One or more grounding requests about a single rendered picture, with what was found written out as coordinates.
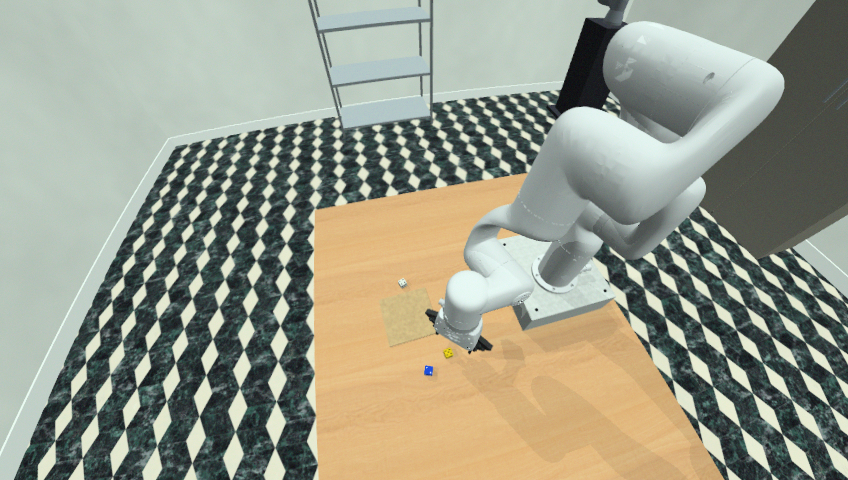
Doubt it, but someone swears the tan square mat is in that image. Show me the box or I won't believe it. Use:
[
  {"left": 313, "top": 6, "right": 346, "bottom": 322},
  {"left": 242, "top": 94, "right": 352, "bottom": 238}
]
[{"left": 379, "top": 287, "right": 436, "bottom": 347}]

